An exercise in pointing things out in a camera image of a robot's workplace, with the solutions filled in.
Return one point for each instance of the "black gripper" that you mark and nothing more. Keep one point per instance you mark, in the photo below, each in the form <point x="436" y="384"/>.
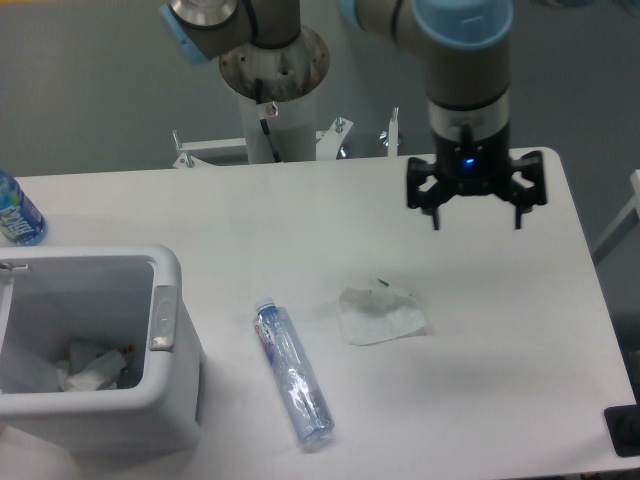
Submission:
<point x="466" y="166"/>

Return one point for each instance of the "clear plastic bottle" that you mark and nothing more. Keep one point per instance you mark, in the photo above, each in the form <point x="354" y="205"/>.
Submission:
<point x="301" y="394"/>

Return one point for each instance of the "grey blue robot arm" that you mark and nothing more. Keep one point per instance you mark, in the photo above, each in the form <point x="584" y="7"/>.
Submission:
<point x="462" y="45"/>

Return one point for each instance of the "white plastic trash can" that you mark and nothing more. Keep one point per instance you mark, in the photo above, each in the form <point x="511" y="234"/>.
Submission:
<point x="111" y="295"/>

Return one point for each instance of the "white paper trash in bin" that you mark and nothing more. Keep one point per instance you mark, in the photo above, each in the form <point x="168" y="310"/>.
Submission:
<point x="90" y="366"/>

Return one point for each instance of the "black clamp at table edge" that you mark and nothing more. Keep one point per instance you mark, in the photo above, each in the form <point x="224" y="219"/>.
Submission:
<point x="623" y="426"/>

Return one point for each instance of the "blue labelled water bottle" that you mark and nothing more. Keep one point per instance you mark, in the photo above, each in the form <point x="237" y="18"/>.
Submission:
<point x="22" y="223"/>

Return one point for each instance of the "white pedestal base frame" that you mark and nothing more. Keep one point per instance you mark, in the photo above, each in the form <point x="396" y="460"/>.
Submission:
<point x="329" y="145"/>

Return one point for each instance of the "white frame at right edge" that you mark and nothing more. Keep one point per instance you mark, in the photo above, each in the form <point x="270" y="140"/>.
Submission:
<point x="620" y="226"/>

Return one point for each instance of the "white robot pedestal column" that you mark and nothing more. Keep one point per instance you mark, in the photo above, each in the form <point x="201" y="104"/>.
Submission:
<point x="276" y="90"/>

